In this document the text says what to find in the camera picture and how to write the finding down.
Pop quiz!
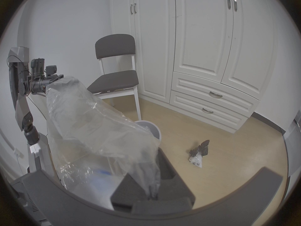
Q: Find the black plastic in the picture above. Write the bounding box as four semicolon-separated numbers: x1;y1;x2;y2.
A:
189;140;210;158

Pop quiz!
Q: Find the white wardrobe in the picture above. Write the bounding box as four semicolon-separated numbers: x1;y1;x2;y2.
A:
109;0;278;134

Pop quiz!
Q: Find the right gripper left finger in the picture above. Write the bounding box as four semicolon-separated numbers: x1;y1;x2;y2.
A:
111;173;151;209

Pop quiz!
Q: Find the grey and white chair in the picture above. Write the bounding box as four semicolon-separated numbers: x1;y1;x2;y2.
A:
87;34;142;121

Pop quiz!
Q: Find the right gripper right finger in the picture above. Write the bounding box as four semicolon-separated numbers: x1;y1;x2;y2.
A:
156;147;196;207

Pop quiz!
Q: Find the white trash bin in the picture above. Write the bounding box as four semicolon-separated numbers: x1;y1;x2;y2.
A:
135;120;163;143

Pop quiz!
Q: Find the clear plastic bag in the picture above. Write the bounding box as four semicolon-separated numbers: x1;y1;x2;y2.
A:
46;76;163;209

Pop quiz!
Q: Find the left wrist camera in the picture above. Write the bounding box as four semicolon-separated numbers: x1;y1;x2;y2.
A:
45;65;58;76

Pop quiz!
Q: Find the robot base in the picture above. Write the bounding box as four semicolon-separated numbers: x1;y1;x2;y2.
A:
9;132;55;226

